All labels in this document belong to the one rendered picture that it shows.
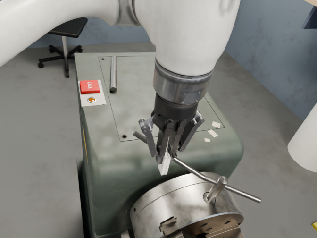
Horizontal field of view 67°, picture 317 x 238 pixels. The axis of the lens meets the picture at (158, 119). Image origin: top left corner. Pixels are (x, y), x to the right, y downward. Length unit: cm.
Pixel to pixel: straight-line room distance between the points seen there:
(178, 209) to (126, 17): 45
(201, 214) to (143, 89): 46
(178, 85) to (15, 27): 21
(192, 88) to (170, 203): 37
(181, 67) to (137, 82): 58
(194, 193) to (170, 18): 46
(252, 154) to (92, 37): 261
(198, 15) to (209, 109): 59
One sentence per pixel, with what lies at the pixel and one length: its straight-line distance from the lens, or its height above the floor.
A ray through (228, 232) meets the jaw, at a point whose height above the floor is 111.
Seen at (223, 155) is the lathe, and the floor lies 123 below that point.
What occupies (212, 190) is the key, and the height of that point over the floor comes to 128.
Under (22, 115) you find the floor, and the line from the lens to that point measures 266.
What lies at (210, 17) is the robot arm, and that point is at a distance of 30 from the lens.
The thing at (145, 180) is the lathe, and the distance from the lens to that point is 69.
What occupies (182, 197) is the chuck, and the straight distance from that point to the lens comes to 64.
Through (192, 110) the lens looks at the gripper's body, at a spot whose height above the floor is 153.
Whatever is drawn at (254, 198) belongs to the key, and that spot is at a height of 130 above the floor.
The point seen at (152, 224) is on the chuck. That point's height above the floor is 117.
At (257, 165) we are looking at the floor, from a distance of 258.
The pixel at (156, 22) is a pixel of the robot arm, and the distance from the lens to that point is 33.
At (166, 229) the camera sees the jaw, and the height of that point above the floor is 119.
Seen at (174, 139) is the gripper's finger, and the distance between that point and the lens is 48.
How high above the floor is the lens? 178
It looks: 43 degrees down
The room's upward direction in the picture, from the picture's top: 13 degrees clockwise
